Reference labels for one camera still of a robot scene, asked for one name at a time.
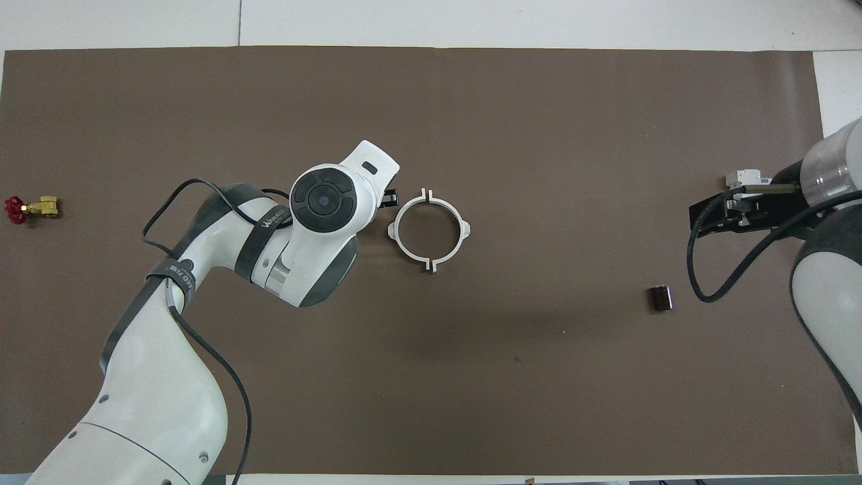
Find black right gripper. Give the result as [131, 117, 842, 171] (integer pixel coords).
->
[688, 176, 820, 237]

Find white half pipe clamp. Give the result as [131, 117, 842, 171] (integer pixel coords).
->
[388, 189, 433, 273]
[426, 189, 471, 273]

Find grey circuit breaker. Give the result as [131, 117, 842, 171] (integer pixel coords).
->
[725, 168, 772, 225]

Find brown table mat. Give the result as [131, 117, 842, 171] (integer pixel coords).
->
[0, 46, 860, 476]

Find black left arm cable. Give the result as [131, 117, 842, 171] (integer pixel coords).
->
[140, 178, 292, 485]

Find brass valve with red handle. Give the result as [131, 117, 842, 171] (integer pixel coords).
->
[4, 195, 62, 227]

